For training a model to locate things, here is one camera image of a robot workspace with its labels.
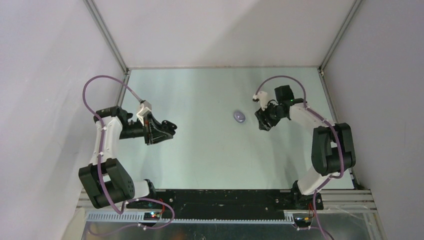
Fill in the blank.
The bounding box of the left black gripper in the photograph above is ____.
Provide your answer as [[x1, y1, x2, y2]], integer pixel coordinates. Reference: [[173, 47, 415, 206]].
[[118, 111, 173, 145]]

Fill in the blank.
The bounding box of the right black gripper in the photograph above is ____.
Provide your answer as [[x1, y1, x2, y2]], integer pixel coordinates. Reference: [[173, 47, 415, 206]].
[[255, 99, 286, 131]]

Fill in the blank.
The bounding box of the purple earbud charging case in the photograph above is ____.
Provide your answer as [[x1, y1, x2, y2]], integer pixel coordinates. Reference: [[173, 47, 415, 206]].
[[233, 110, 246, 124]]

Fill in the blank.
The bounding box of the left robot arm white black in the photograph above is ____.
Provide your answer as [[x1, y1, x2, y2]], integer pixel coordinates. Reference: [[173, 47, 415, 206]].
[[78, 106, 177, 209]]

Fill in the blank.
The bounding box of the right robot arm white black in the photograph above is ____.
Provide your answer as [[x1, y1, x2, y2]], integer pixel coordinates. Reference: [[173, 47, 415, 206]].
[[252, 85, 356, 209]]

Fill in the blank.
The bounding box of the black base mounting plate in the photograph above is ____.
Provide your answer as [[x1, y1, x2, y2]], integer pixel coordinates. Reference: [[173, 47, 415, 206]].
[[128, 189, 324, 221]]

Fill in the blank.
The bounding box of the left controller board with leds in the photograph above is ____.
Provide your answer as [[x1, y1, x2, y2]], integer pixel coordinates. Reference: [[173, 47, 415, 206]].
[[143, 211, 162, 221]]

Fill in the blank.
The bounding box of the controller board with leds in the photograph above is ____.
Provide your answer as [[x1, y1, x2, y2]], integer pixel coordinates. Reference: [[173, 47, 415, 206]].
[[294, 216, 314, 228], [143, 211, 162, 221]]

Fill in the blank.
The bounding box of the right controller board with leds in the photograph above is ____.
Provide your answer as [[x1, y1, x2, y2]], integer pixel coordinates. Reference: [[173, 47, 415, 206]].
[[294, 216, 314, 228]]

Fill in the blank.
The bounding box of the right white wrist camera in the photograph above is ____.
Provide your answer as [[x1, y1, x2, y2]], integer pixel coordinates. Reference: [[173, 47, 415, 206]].
[[252, 91, 270, 111]]

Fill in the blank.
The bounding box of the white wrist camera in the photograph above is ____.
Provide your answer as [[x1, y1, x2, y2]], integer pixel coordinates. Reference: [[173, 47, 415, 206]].
[[135, 100, 152, 126], [252, 91, 270, 111]]

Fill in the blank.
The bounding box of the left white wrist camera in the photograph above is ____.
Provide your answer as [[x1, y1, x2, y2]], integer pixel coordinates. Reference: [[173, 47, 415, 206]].
[[135, 100, 152, 126]]

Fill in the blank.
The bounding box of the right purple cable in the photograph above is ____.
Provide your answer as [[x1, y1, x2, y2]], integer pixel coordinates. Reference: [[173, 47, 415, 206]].
[[255, 75, 345, 240]]

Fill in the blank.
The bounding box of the purple cable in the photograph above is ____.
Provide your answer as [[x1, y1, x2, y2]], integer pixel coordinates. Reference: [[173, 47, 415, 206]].
[[82, 75, 176, 230], [255, 75, 345, 240]]

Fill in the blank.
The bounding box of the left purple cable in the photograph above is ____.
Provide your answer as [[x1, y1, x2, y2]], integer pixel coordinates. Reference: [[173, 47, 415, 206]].
[[82, 75, 176, 230]]

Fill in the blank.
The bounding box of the grey slotted cable duct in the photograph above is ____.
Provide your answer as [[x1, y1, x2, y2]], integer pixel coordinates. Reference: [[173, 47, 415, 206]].
[[86, 211, 295, 225]]

